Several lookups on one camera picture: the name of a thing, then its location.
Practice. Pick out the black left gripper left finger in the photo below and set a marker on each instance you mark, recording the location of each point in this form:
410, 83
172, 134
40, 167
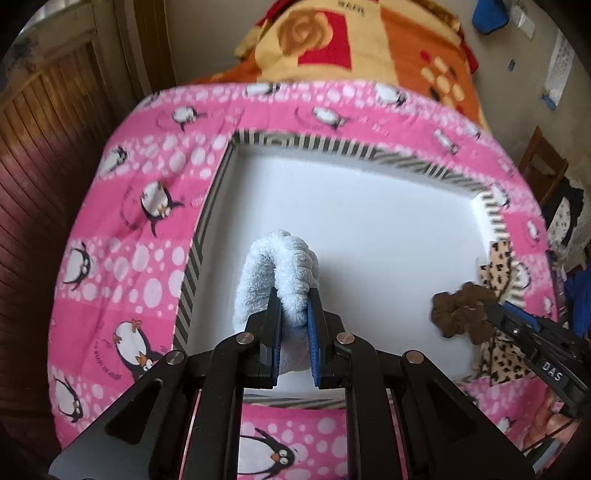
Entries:
263, 354

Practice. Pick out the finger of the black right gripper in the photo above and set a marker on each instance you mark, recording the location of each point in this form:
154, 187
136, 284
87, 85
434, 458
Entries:
501, 318

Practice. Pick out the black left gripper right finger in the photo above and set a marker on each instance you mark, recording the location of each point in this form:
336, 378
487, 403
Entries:
328, 364

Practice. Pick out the leopard print hair bow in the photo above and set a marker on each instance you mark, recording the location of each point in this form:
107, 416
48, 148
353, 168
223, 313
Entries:
502, 360

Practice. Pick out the brown scrunchie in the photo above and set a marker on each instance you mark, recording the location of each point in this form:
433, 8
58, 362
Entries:
463, 312

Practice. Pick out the white fluffy scrunchie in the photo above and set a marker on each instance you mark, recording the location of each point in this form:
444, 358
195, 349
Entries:
283, 262

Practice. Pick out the striped white jewelry tray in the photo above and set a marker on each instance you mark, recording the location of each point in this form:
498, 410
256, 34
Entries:
389, 235

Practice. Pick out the pink penguin bedspread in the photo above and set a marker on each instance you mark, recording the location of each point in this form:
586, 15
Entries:
119, 285

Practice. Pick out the wooden chair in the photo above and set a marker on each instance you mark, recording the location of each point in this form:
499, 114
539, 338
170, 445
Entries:
542, 167

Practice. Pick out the orange floral blanket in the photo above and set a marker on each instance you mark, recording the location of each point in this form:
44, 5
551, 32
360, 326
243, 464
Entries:
417, 45

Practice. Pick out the white wall calendar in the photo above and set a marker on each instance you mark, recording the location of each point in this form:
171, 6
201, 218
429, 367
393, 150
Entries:
558, 73

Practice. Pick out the blue cloth on wall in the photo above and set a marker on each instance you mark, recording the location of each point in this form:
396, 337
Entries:
490, 16

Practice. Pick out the wooden wall panel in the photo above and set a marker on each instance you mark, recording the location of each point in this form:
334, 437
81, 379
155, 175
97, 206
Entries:
56, 114

